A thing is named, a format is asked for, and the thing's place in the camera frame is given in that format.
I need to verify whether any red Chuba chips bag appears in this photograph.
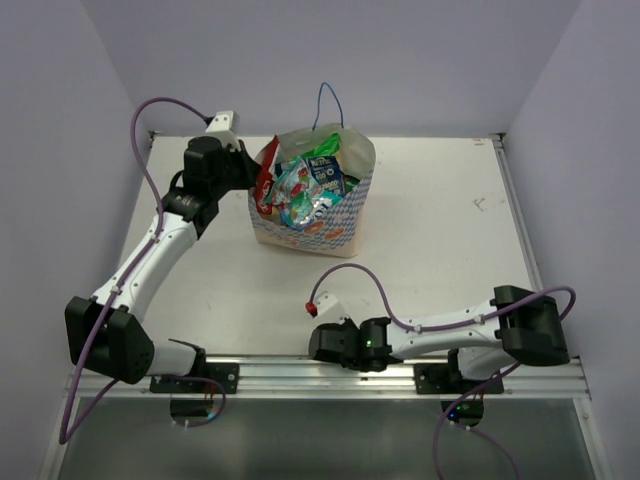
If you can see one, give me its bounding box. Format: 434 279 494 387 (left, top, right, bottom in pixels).
253 136 280 216

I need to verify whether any Fox's candy packet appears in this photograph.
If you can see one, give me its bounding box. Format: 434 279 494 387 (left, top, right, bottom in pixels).
268 156 343 230

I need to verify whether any checkered paper bag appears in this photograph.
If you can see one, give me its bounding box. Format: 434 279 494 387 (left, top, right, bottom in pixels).
247 82 376 259

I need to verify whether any blue snack packet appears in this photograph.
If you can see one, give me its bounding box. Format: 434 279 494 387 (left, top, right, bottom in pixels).
306 156 346 197

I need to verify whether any green Chuba cassava chips bag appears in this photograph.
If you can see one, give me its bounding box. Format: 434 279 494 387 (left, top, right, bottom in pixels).
301 133 341 158

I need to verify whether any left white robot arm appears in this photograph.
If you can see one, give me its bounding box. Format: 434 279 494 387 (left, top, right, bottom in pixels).
64 133 260 393

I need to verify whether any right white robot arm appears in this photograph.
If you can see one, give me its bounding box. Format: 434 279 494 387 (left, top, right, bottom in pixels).
305 285 570 393

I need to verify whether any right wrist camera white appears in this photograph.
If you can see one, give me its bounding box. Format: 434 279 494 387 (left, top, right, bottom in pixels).
305 291 346 321

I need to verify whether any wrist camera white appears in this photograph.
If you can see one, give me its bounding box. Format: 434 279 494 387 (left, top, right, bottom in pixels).
205 110 236 139
305 291 346 321

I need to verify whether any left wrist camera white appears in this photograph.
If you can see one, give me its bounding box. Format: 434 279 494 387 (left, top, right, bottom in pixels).
205 110 236 139

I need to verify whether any aluminium mounting rail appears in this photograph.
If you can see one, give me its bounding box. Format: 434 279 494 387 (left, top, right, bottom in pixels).
63 353 589 400

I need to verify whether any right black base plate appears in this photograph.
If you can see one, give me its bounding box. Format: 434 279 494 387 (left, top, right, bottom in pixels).
413 350 486 395

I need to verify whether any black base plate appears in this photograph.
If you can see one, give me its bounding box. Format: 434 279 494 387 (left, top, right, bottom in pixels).
413 350 486 395
149 361 240 394

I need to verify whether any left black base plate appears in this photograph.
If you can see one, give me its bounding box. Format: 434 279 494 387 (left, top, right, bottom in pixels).
149 361 240 394

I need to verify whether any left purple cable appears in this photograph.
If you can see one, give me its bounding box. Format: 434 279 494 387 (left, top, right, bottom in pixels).
58 97 227 445

